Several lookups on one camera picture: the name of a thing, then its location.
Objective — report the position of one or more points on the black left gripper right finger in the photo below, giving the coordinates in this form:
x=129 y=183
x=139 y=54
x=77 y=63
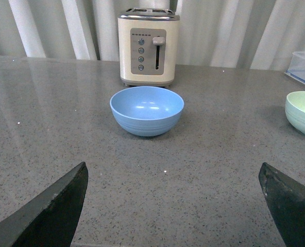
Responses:
x=285 y=198

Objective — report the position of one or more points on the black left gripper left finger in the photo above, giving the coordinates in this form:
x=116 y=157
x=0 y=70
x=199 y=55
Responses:
x=51 y=218

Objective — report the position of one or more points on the blue bowl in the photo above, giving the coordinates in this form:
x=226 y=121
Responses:
x=146 y=110

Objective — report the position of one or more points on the light green bowl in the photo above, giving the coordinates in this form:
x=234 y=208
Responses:
x=295 y=110

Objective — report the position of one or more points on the white curtain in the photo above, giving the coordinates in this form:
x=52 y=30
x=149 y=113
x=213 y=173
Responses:
x=236 y=34

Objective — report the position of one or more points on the cream toaster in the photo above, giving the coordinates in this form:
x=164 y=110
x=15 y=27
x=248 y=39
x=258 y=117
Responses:
x=148 y=41

